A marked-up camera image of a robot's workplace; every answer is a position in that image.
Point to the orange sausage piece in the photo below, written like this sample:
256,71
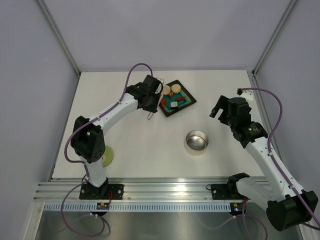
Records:
163,102

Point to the left round bread bun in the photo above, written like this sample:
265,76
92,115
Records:
166,89

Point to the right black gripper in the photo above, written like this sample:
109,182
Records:
223,103

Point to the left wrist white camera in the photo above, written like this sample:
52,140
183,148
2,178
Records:
161,80

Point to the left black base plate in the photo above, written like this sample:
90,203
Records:
105,192

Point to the white slotted cable duct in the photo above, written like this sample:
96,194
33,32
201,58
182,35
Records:
153,207

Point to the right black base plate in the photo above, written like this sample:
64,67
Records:
224,191

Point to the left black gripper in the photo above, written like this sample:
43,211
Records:
152,109

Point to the left aluminium frame post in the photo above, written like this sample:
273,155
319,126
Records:
44,9

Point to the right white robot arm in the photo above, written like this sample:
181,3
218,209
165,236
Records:
287,203

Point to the stainless steel bowl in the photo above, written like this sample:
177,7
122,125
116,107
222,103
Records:
197,140

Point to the round bread bun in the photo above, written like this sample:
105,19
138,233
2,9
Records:
166,89
176,88

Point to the right round bread bun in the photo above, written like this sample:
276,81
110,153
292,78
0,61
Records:
176,88

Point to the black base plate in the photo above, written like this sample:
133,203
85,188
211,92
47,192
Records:
224,191
105,192

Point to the right aluminium frame post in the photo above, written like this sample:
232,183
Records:
275,35

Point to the aluminium rail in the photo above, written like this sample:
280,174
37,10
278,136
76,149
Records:
159,189

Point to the wrist white camera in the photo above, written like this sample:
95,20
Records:
246,94
161,80

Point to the aluminium frame post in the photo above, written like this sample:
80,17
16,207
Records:
44,9
275,35

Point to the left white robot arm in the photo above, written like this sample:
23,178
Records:
88,137

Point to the green round lid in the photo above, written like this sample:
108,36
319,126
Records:
107,156

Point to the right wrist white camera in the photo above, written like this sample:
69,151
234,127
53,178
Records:
246,94

